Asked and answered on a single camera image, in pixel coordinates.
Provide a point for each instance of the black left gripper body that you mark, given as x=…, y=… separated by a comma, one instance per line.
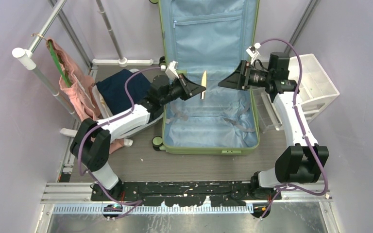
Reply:
x=187, y=95

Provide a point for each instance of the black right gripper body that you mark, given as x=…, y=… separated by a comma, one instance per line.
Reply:
x=244, y=70

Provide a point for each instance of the green ribbed hard-shell suitcase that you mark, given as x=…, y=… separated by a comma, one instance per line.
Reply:
x=209, y=37

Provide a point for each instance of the white plastic drawer organizer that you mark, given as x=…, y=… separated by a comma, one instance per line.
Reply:
x=316, y=92

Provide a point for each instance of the navy blue garment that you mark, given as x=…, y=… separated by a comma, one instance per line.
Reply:
x=113, y=90

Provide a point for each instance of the white perforated plastic basket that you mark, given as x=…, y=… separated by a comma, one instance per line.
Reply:
x=106, y=113

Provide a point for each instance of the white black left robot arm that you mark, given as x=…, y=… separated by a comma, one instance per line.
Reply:
x=92, y=141

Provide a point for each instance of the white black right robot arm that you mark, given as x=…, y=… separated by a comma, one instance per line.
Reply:
x=303, y=159

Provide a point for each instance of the pink cloth garment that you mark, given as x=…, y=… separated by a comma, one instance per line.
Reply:
x=80, y=93

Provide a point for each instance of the green clothes hanger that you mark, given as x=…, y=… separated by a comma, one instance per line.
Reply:
x=59, y=63

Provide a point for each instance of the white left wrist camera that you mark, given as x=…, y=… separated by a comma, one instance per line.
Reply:
x=170, y=70

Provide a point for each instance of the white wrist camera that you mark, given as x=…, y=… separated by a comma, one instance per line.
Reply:
x=170, y=70
x=253, y=52

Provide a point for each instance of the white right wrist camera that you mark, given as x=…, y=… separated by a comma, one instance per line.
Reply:
x=253, y=52

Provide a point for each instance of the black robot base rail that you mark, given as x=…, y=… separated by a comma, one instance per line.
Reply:
x=221, y=197

